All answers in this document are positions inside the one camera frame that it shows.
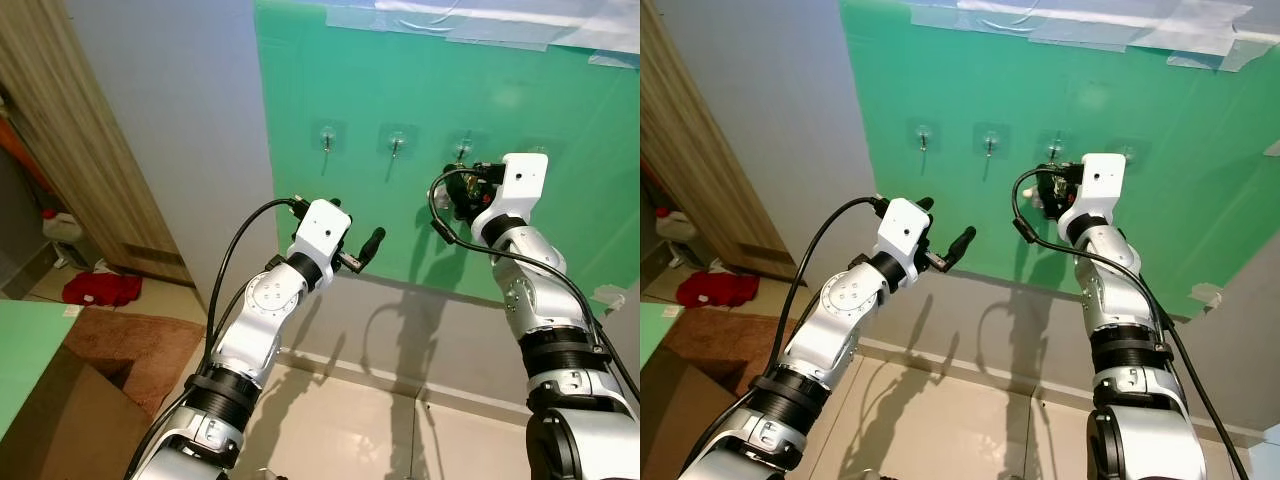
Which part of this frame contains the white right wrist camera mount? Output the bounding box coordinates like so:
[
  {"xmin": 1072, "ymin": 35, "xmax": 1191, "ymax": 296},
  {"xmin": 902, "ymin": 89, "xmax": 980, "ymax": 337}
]
[
  {"xmin": 1056, "ymin": 152, "xmax": 1129, "ymax": 243},
  {"xmin": 470, "ymin": 152, "xmax": 550, "ymax": 238}
]

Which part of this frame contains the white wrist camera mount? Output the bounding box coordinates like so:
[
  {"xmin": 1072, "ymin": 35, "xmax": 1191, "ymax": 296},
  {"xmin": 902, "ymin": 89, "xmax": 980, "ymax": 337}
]
[
  {"xmin": 289, "ymin": 198, "xmax": 353, "ymax": 279},
  {"xmin": 470, "ymin": 152, "xmax": 550, "ymax": 238},
  {"xmin": 873, "ymin": 197, "xmax": 938, "ymax": 293},
  {"xmin": 1056, "ymin": 152, "xmax": 1129, "ymax": 243}
]

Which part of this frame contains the brown cardboard box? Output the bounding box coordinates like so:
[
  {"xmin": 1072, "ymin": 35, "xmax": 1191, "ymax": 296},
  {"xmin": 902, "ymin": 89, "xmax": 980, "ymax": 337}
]
[
  {"xmin": 640, "ymin": 345, "xmax": 763, "ymax": 480},
  {"xmin": 0, "ymin": 345, "xmax": 153, "ymax": 480}
]

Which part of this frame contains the green wall sheet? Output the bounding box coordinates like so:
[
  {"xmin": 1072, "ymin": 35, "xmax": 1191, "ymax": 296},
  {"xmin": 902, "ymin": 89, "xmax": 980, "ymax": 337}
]
[
  {"xmin": 838, "ymin": 0, "xmax": 1280, "ymax": 323},
  {"xmin": 252, "ymin": 0, "xmax": 641, "ymax": 323}
]

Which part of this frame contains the brown rug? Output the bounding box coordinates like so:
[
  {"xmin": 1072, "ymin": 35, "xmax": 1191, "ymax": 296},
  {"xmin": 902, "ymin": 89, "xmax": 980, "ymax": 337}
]
[
  {"xmin": 665, "ymin": 303, "xmax": 803, "ymax": 403},
  {"xmin": 58, "ymin": 303, "xmax": 208, "ymax": 419}
]

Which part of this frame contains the white jug with red cap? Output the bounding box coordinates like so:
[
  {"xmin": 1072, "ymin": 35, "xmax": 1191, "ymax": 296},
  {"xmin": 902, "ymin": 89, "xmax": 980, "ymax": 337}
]
[
  {"xmin": 41, "ymin": 207, "xmax": 84, "ymax": 245},
  {"xmin": 655, "ymin": 207, "xmax": 699, "ymax": 243}
]

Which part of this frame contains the red cloth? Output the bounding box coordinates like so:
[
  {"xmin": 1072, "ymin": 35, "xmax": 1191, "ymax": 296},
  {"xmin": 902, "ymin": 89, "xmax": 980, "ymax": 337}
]
[
  {"xmin": 61, "ymin": 271, "xmax": 144, "ymax": 309},
  {"xmin": 676, "ymin": 271, "xmax": 751, "ymax": 309}
]

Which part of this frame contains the wooden cabinet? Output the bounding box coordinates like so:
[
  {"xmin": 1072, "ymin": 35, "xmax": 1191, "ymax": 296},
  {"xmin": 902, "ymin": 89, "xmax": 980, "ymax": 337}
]
[
  {"xmin": 0, "ymin": 0, "xmax": 193, "ymax": 288},
  {"xmin": 640, "ymin": 0, "xmax": 773, "ymax": 284}
]

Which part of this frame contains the green table cover sheet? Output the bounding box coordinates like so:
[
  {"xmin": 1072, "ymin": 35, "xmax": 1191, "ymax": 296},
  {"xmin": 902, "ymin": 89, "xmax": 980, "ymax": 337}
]
[
  {"xmin": 640, "ymin": 300, "xmax": 674, "ymax": 373},
  {"xmin": 0, "ymin": 298, "xmax": 83, "ymax": 443}
]

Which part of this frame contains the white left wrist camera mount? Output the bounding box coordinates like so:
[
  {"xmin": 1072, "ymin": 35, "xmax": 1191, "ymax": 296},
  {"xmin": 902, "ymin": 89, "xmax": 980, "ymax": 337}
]
[
  {"xmin": 873, "ymin": 197, "xmax": 938, "ymax": 293},
  {"xmin": 289, "ymin": 198, "xmax": 353, "ymax": 279}
]

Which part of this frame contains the clear tape strip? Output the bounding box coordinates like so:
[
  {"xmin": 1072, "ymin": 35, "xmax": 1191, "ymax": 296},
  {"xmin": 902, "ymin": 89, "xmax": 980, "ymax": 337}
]
[
  {"xmin": 905, "ymin": 0, "xmax": 1280, "ymax": 73},
  {"xmin": 325, "ymin": 0, "xmax": 641, "ymax": 69}
]

